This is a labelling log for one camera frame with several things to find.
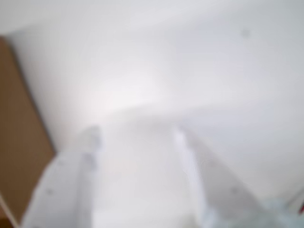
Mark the brown cardboard box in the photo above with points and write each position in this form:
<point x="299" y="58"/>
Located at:
<point x="19" y="118"/>

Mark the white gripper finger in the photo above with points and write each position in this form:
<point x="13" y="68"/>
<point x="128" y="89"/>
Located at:
<point x="64" y="190"/>
<point x="218" y="194"/>

